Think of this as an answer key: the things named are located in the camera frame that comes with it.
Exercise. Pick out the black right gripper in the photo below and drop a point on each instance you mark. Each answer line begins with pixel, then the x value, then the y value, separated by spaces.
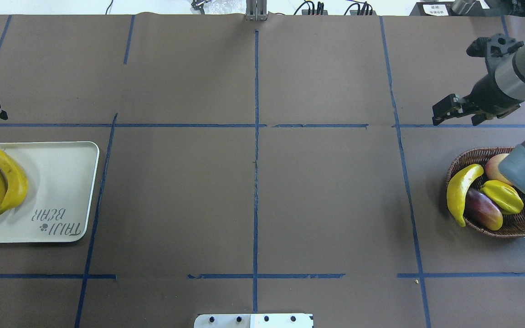
pixel 489 94

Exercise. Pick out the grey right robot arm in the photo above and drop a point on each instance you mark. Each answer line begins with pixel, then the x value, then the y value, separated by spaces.
pixel 510 78

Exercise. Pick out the yellow banana basket edge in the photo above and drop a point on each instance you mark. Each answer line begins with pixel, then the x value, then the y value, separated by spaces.
pixel 457 189

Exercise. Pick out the brown wicker basket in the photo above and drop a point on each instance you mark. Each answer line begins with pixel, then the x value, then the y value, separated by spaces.
pixel 513 225

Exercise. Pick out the pale yellow-pink apple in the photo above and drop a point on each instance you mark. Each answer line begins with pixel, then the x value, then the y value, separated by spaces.
pixel 492 168

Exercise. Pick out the white bear print tray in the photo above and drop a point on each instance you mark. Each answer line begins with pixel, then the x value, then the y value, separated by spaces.
pixel 61 182

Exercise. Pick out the small yellow banana piece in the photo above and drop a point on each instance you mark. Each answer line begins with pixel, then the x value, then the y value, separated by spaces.
pixel 504 196

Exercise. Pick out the red mango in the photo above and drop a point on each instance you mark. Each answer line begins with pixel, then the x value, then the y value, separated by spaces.
pixel 481 209

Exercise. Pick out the black box white label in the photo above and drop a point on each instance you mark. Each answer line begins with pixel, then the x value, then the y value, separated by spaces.
pixel 433 8

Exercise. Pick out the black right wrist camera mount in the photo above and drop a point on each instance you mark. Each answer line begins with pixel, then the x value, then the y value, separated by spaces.
pixel 495 50

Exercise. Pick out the grey aluminium bracket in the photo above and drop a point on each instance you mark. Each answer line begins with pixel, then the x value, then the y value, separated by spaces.
pixel 256 10

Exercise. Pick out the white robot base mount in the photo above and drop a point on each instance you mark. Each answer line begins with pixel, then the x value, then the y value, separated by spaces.
pixel 255 320

